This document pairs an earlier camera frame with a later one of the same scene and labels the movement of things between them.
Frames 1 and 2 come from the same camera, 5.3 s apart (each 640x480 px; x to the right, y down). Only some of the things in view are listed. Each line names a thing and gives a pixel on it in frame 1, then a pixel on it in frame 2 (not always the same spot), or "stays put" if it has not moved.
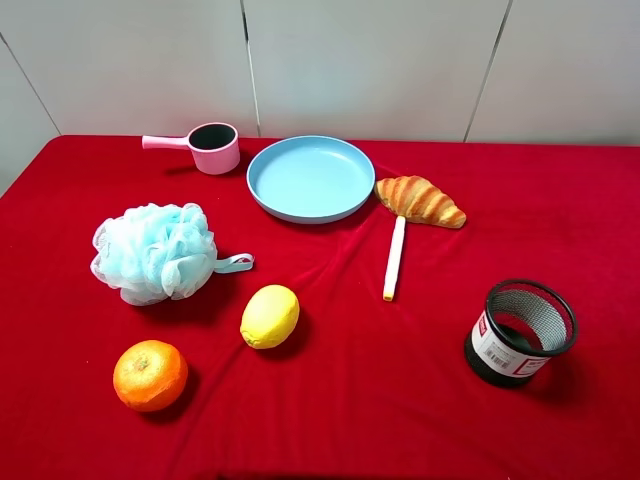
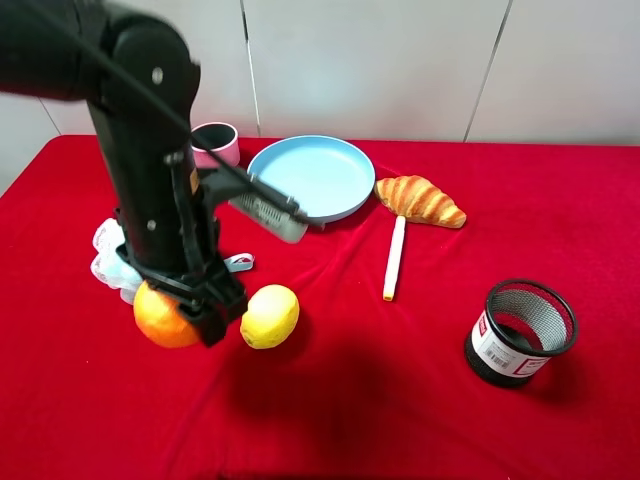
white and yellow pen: (393, 267) stays put
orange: (150, 375) to (160, 318)
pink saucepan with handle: (214, 147) stays put
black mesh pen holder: (524, 324) stays put
